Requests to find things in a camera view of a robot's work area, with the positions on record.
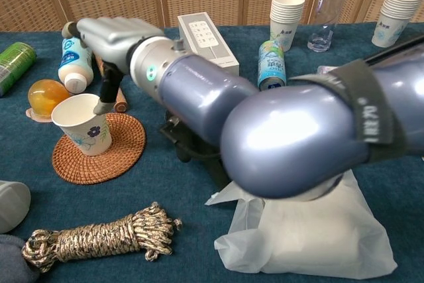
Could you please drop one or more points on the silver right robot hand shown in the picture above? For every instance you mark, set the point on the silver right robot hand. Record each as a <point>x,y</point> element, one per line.
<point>112,36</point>

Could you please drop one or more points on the white flower-print paper cup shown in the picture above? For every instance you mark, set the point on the white flower-print paper cup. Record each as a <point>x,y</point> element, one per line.
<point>83,130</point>

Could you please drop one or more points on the purple-grey right robot arm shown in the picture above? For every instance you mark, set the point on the purple-grey right robot arm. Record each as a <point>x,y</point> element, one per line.
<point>281,137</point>

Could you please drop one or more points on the orange jelly cup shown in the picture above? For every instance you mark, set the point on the orange jelly cup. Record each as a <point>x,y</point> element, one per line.
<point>43,95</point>

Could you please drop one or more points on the round woven rattan coaster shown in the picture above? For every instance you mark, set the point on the round woven rattan coaster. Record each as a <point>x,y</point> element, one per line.
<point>126,150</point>

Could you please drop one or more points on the white bottle with blue label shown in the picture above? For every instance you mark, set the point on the white bottle with blue label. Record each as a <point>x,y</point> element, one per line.
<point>73,67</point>

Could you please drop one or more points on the wooden cylinder stick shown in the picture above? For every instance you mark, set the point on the wooden cylinder stick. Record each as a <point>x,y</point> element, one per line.
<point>121,105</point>

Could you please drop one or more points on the white power strip box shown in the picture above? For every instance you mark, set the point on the white power strip box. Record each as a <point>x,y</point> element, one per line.
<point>202,31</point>

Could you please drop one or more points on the green drink can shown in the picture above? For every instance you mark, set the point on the green drink can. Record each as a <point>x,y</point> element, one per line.
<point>15,64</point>

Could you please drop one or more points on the light blue drink can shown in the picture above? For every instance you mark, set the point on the light blue drink can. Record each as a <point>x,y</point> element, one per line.
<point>271,64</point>

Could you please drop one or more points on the black work glove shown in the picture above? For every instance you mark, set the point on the black work glove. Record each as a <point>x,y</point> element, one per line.
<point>215,172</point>

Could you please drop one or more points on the stack of paper cups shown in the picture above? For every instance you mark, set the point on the stack of paper cups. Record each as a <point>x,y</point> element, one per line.
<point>394,14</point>
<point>285,14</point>

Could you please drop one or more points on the teal tablecloth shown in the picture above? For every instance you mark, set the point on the teal tablecloth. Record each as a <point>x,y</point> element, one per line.
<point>185,203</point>

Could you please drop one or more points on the grey white plastic cylinder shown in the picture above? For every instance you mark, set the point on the grey white plastic cylinder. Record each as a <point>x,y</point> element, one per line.
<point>11,206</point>

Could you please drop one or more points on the small purple box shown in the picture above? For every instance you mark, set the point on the small purple box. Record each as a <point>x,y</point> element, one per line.
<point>326,69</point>

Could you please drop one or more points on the clear plastic water bottle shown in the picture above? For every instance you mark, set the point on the clear plastic water bottle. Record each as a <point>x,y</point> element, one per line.
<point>328,4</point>

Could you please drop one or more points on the grey blue fabric item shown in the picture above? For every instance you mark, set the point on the grey blue fabric item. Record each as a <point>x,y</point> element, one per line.
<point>10,260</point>

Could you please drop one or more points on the translucent white plastic bag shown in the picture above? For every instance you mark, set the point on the translucent white plastic bag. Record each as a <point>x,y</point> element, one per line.
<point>314,236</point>

